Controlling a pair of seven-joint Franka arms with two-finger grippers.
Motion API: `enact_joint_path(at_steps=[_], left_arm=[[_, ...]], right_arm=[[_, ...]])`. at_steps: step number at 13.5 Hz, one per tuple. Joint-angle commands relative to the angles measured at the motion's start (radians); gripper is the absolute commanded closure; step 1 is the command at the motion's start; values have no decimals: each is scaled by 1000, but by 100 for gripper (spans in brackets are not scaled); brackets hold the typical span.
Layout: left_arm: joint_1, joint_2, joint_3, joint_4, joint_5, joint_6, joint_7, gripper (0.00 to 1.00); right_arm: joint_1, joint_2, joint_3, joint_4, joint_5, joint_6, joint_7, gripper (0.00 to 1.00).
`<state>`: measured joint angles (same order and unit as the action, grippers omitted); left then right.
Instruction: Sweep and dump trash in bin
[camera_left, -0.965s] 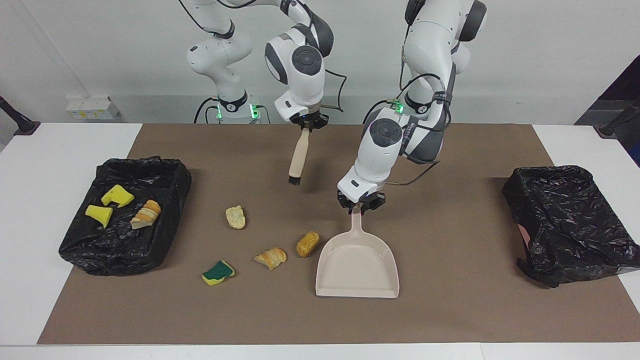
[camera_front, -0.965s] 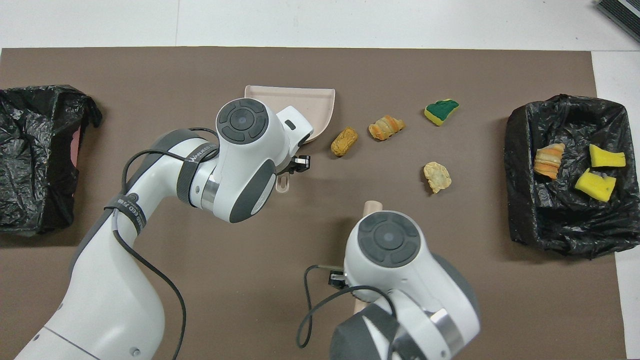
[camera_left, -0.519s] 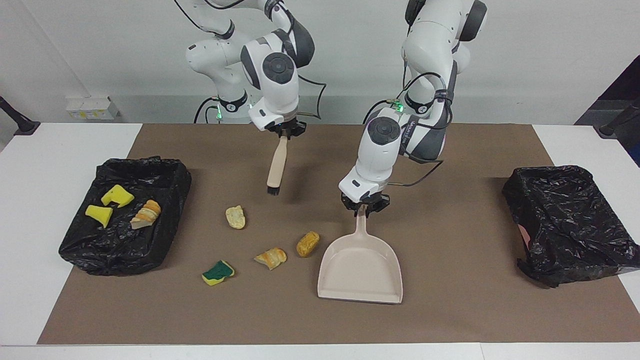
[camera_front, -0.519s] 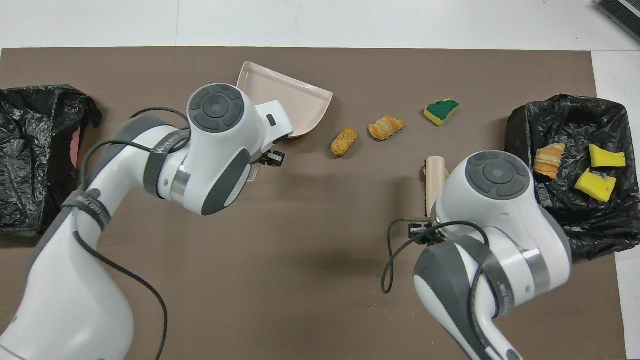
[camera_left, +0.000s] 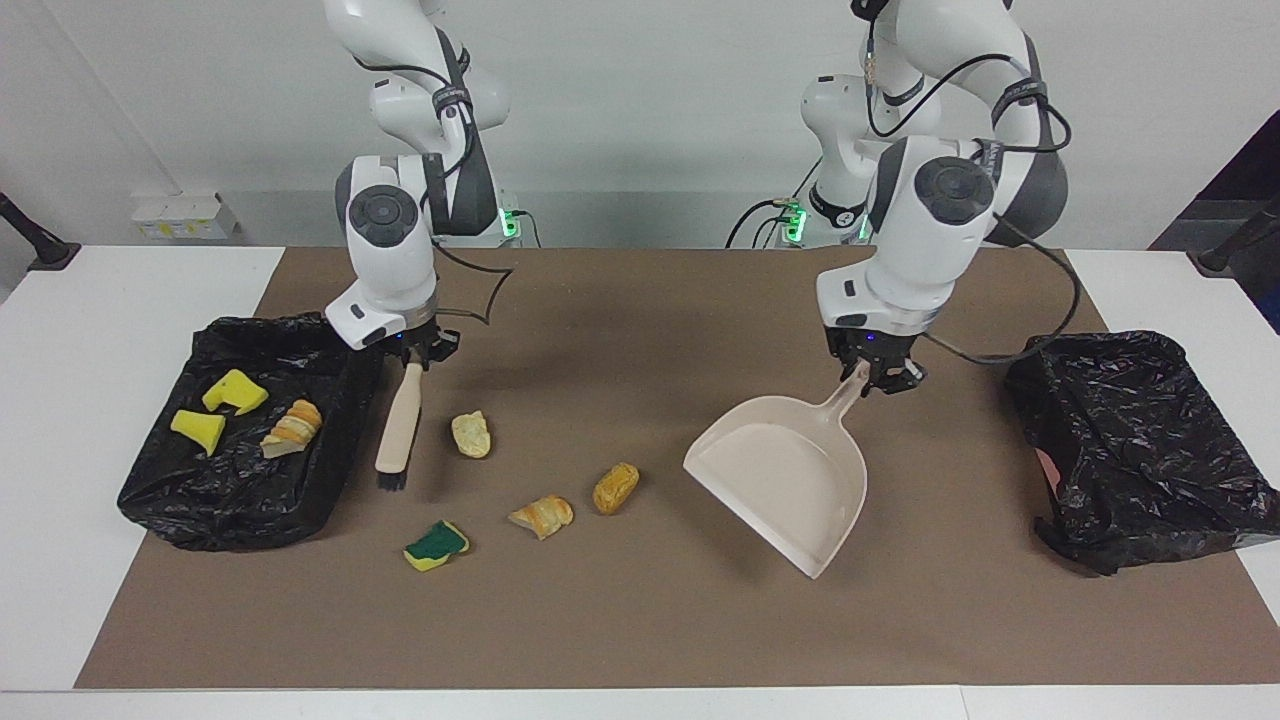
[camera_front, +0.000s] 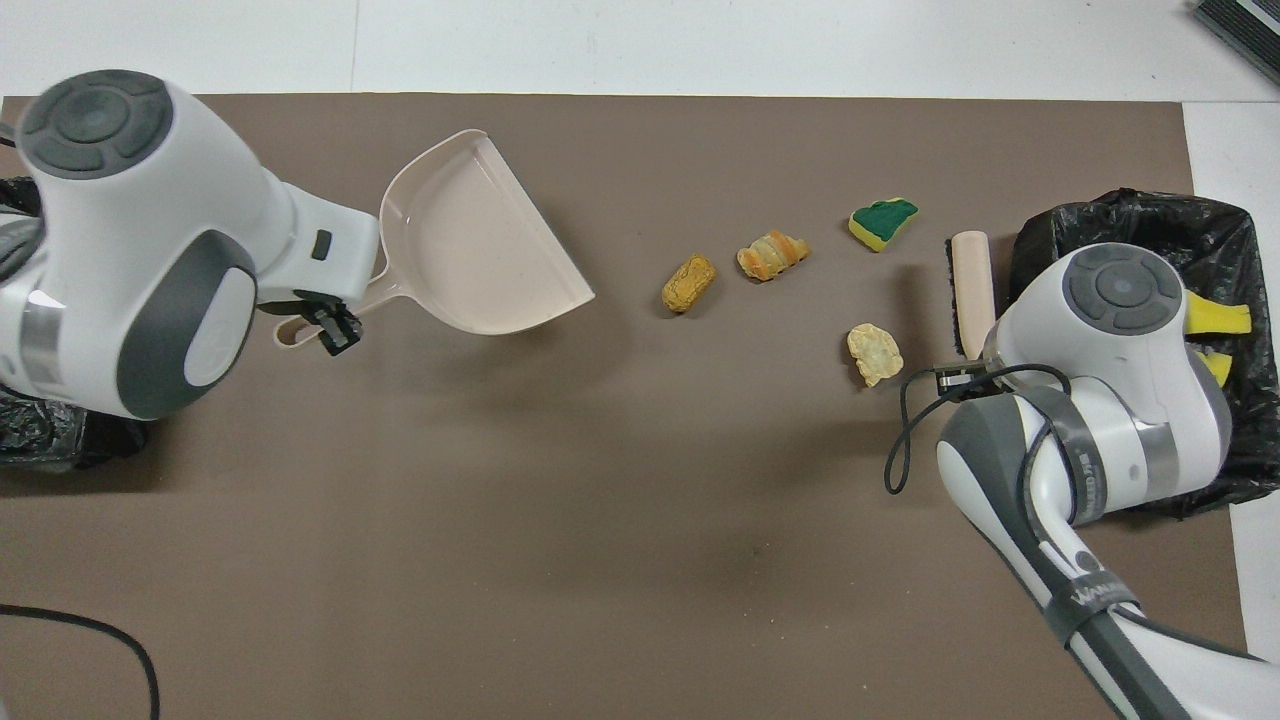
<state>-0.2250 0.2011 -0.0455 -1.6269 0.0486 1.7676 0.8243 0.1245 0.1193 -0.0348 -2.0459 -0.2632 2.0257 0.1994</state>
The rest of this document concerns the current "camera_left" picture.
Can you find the orange white croissant piece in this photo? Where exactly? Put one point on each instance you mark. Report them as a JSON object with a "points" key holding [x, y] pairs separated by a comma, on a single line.
{"points": [[541, 516]]}

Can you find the green yellow sponge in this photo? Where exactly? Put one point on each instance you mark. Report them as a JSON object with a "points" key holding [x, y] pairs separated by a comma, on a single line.
{"points": [[436, 545]]}

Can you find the beige hand brush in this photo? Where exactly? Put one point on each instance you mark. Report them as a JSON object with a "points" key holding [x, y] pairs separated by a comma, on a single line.
{"points": [[400, 420]]}

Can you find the black stand leg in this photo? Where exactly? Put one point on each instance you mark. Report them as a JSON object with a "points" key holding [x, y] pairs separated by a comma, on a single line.
{"points": [[45, 250], [1225, 255]]}

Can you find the pale striped croissant piece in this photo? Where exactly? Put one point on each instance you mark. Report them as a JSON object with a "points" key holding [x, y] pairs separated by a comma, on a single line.
{"points": [[292, 428]]}

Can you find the brown bread roll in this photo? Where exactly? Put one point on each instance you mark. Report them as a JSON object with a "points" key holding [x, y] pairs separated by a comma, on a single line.
{"points": [[615, 488]]}

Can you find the beige plastic dustpan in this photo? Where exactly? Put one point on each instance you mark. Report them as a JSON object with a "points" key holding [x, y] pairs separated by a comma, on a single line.
{"points": [[790, 480]]}

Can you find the pale bread chunk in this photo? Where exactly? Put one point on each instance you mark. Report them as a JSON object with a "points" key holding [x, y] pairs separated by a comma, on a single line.
{"points": [[471, 436]]}

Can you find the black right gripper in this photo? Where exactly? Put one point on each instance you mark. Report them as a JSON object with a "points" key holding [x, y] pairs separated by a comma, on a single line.
{"points": [[425, 343]]}

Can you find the notched yellow sponge piece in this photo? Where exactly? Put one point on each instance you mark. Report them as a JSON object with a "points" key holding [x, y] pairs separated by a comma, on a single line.
{"points": [[235, 390]]}

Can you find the dark panel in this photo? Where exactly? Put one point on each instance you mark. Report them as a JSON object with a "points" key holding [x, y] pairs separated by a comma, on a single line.
{"points": [[1250, 170]]}

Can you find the white cardboard box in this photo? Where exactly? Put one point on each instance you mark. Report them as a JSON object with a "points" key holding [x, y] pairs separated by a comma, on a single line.
{"points": [[185, 215]]}

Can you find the pink plastic bin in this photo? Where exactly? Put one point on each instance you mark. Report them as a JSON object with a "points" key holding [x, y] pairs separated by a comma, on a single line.
{"points": [[1047, 470]]}

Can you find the yellow sponge wedge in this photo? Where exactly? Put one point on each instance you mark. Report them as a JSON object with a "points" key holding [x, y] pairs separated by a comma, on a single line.
{"points": [[198, 428]]}

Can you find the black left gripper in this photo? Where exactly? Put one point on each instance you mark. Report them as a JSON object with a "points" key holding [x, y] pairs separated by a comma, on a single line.
{"points": [[870, 348]]}

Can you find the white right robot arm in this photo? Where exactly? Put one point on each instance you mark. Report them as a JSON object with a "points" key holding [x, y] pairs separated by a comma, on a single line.
{"points": [[385, 270]]}

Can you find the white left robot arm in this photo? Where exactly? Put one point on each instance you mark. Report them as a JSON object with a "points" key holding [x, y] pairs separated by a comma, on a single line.
{"points": [[920, 260]]}

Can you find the black trash bag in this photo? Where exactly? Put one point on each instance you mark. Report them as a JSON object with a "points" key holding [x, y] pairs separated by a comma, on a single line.
{"points": [[230, 500], [1140, 440]]}

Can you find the brown table mat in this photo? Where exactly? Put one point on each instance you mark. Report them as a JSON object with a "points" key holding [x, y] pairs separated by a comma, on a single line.
{"points": [[600, 640]]}

